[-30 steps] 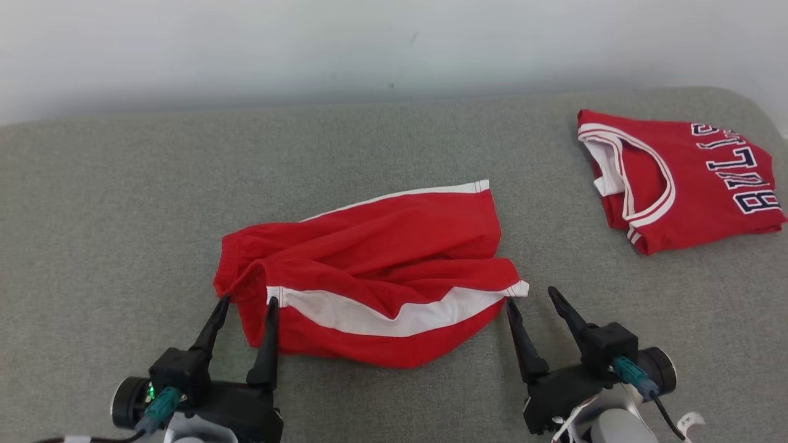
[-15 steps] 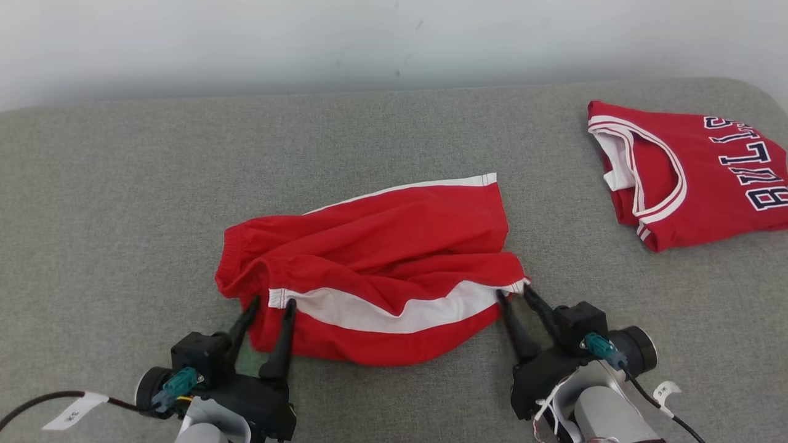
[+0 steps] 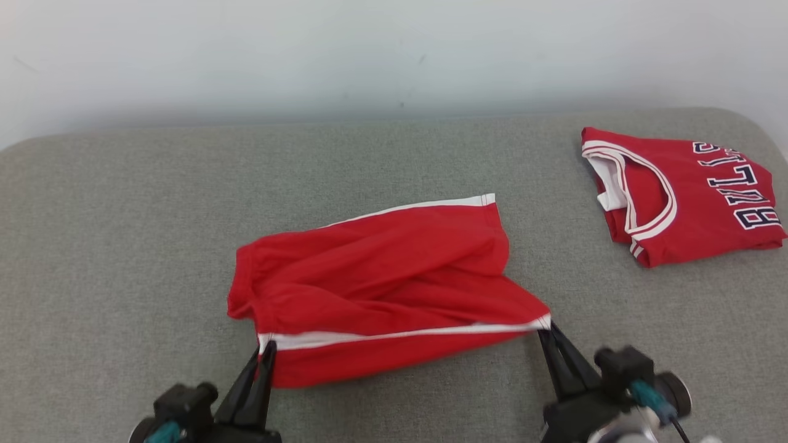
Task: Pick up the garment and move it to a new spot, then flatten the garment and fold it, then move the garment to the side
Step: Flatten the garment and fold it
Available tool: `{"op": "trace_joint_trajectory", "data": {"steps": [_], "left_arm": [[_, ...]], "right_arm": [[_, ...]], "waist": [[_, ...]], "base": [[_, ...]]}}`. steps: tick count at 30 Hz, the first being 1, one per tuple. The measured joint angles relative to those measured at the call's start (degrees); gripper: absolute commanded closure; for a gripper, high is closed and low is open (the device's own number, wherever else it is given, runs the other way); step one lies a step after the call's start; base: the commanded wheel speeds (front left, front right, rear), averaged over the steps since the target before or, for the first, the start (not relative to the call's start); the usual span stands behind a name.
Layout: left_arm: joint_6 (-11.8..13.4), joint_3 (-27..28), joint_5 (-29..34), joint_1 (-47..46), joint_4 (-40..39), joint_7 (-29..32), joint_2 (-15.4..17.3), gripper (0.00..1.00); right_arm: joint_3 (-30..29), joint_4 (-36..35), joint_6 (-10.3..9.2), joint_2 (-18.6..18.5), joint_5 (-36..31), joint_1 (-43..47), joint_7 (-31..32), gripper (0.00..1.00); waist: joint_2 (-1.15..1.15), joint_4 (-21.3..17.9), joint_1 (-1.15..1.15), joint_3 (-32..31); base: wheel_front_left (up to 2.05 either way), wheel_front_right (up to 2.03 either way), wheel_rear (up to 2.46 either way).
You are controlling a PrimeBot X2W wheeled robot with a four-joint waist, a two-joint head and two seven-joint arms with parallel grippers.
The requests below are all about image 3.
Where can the grey fabric panel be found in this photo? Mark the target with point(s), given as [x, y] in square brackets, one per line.
[184, 203]

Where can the red shorts with white stripe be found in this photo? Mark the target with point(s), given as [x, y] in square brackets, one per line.
[381, 289]

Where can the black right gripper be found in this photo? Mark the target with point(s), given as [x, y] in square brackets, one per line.
[582, 418]

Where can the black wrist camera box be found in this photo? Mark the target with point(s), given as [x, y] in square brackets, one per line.
[181, 406]
[628, 375]

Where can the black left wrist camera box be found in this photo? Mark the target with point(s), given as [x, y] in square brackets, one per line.
[181, 406]

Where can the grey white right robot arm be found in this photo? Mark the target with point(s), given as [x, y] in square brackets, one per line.
[625, 432]

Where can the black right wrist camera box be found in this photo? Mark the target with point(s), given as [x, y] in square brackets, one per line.
[628, 375]

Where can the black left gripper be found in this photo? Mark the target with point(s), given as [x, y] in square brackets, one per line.
[246, 434]

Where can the red white lettered jersey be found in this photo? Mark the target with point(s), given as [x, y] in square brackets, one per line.
[683, 197]

